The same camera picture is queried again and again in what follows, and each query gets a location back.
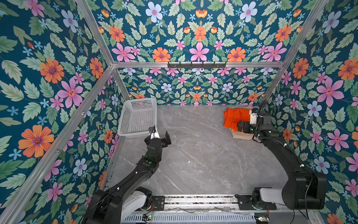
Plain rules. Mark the white vented cable duct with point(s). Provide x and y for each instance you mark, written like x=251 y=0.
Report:
x=191 y=218

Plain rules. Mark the black hook rail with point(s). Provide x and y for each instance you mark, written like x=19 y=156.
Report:
x=191 y=65

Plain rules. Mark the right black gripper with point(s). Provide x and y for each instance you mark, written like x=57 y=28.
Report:
x=246 y=124

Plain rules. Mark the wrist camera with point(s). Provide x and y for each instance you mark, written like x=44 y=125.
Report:
x=256 y=118
x=153 y=133

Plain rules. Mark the white perforated plastic basket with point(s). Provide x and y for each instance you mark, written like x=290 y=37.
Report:
x=137 y=116

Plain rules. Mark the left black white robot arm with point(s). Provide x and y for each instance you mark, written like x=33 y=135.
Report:
x=116 y=203

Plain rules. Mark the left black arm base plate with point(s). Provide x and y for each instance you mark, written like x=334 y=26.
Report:
x=157 y=203

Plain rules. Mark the beige drawstring shorts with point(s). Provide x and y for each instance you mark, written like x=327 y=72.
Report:
x=241 y=135

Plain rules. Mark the orange shorts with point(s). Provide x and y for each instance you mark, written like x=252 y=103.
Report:
x=234 y=116

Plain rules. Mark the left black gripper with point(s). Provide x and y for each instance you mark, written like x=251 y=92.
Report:
x=168 y=138

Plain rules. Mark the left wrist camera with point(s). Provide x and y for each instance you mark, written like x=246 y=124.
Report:
x=153 y=133

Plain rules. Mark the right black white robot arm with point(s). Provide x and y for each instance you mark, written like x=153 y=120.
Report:
x=305 y=188

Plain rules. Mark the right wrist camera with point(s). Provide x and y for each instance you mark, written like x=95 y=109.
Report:
x=256 y=118

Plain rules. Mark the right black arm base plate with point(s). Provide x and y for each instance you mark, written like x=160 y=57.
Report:
x=248 y=202

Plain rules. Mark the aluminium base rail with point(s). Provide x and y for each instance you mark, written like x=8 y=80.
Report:
x=201 y=200

